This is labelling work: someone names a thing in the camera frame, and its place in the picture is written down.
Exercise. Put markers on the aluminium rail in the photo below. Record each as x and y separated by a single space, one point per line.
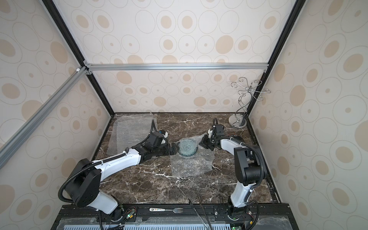
177 67
25 131

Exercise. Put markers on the black frame post back left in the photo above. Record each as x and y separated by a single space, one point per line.
62 27

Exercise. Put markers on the bubble wrap sheet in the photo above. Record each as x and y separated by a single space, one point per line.
195 165
132 129

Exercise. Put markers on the blue patterned dinner plate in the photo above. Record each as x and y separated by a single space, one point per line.
187 147

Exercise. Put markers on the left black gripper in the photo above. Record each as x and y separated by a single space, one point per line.
169 151

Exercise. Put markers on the aluminium rail left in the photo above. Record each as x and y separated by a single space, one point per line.
25 131

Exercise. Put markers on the aluminium rail back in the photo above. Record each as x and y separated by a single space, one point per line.
177 67

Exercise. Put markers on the black frame post back right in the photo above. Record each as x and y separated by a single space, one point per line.
290 22

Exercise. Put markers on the fork with patterned handle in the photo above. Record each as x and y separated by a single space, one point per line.
175 210

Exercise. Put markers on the black frame post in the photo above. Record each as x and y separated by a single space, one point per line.
62 27
290 22

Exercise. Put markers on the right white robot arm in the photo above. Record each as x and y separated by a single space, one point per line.
249 164

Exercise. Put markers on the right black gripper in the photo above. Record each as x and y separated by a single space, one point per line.
208 141

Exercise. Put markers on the dark grey dinner plate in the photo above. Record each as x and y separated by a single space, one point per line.
236 138

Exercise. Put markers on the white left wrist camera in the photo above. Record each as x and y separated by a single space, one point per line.
165 134

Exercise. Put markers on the bubble wrap sheet around orange plate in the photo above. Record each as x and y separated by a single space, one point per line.
112 146

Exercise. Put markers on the chrome wire mug tree stand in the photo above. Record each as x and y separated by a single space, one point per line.
247 91

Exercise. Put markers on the black base platform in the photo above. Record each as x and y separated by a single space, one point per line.
195 217

